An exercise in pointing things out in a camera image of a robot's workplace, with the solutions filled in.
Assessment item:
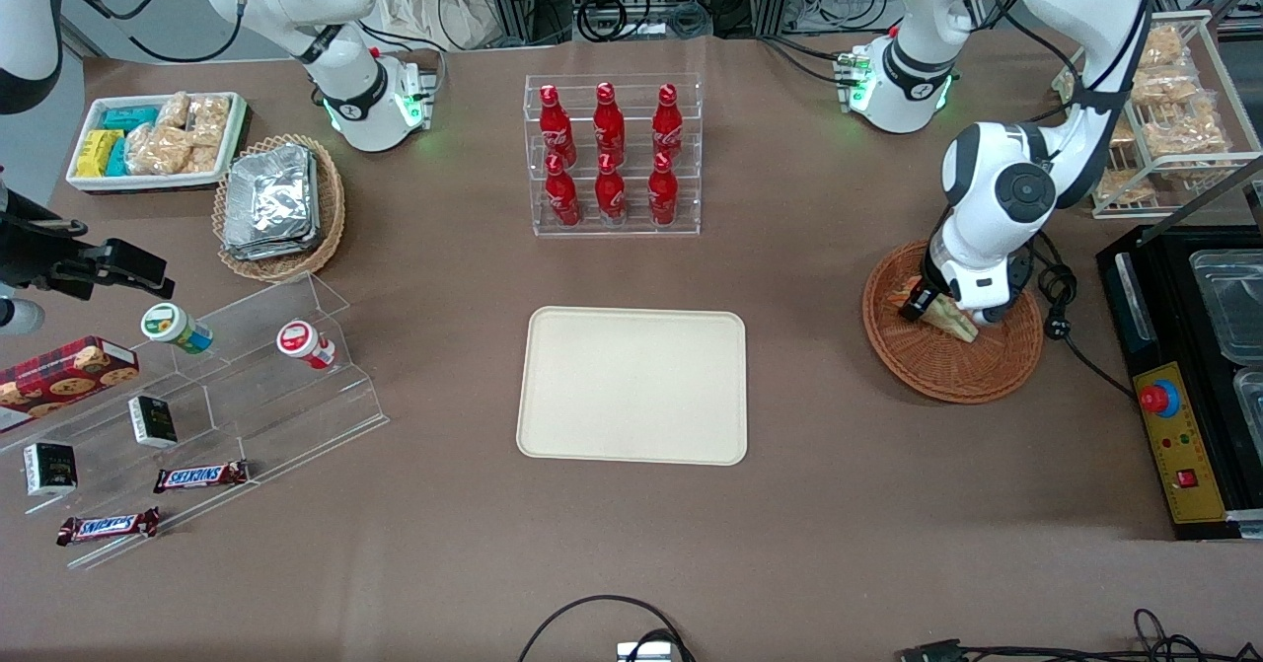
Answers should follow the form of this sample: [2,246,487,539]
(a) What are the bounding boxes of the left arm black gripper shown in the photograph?
[900,253,1035,328]

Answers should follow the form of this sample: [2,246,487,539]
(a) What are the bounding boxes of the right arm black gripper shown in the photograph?
[0,186,176,301]

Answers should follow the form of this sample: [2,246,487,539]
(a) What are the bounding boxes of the triangle sandwich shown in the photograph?
[888,287,980,344]

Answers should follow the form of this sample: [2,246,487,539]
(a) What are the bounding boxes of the brown wicker basket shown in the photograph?
[861,239,1045,405]

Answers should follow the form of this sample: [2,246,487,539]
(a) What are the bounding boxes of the light wicker basket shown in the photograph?
[213,134,346,283]

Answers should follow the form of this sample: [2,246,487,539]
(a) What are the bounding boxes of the beige plastic tray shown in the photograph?
[516,306,749,467]

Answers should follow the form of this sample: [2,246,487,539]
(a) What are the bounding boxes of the green lid jar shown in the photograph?
[140,302,214,355]

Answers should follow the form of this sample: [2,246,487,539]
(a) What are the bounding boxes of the white snack bin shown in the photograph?
[66,92,248,194]

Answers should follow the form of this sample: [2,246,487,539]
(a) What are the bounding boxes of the yellow snack pack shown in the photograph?
[77,129,124,178]

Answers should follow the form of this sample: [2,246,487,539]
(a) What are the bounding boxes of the red tartan cookie box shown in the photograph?
[0,335,140,436]

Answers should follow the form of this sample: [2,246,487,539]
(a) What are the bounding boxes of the silver foil pack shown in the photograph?
[223,218,321,261]
[225,145,319,249]

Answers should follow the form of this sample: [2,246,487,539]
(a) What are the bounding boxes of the small black box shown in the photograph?
[23,442,78,497]
[128,395,180,449]

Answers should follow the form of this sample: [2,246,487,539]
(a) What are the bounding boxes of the red lid jar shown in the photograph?
[275,320,336,370]

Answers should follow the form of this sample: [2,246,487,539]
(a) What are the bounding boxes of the clear acrylic stepped stand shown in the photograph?
[0,270,389,571]

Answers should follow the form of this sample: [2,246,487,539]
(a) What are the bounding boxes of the Snickers chocolate bar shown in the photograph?
[56,507,161,547]
[153,460,250,494]

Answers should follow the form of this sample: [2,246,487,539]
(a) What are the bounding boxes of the black sealing machine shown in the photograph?
[1095,223,1263,542]

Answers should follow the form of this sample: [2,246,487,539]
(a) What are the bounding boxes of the red cola bottle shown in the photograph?
[595,154,628,224]
[545,154,581,227]
[539,85,577,165]
[593,82,627,162]
[651,83,684,158]
[648,152,680,226]

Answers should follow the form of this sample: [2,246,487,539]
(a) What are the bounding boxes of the yellow control panel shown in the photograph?
[1132,361,1229,525]

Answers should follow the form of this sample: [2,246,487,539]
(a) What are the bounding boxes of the grey metal bar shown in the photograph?
[1150,154,1263,247]

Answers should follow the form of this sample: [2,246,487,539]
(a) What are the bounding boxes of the clear plastic container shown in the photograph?
[1233,366,1263,436]
[1189,250,1263,365]

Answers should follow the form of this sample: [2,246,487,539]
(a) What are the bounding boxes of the clear acrylic bottle rack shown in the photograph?
[523,73,704,239]

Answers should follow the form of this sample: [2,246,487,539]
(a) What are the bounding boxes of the white cloth bag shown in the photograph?
[375,0,499,51]

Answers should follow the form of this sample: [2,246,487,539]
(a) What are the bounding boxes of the black power cable with plug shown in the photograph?
[1031,231,1136,402]

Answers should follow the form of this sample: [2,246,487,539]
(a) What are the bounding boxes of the white wire rack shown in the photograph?
[1051,11,1263,221]

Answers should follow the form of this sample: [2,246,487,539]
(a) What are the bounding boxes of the black cable with connector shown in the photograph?
[898,608,1263,662]

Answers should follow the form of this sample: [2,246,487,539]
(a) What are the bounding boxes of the coiled black cables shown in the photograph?
[577,0,713,43]

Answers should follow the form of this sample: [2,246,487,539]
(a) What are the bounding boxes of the black looped cable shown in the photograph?
[518,595,692,662]

